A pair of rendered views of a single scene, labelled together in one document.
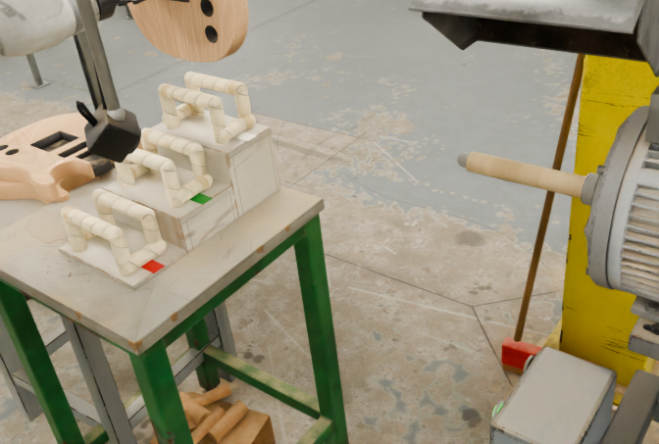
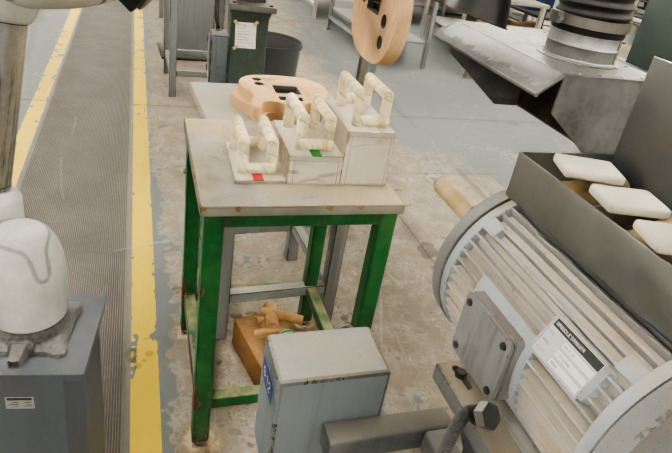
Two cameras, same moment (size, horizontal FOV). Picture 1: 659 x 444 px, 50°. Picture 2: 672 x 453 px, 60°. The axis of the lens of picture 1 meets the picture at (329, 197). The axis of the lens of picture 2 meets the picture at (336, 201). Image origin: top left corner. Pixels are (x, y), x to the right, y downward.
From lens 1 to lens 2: 0.53 m
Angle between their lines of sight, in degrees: 25
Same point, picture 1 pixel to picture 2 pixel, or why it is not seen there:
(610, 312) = not seen: outside the picture
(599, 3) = (536, 68)
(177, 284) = (260, 195)
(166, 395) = (210, 259)
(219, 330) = (327, 282)
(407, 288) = not seen: hidden behind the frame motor
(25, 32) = not seen: outside the picture
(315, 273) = (373, 258)
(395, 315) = not seen: hidden behind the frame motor
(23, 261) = (202, 138)
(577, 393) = (343, 360)
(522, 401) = (303, 338)
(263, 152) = (381, 148)
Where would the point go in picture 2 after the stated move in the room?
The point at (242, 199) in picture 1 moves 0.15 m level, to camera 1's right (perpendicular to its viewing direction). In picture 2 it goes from (348, 173) to (392, 191)
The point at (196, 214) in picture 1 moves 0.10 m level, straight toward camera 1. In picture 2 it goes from (305, 160) to (290, 173)
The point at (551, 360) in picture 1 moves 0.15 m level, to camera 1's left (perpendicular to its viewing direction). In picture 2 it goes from (358, 335) to (277, 291)
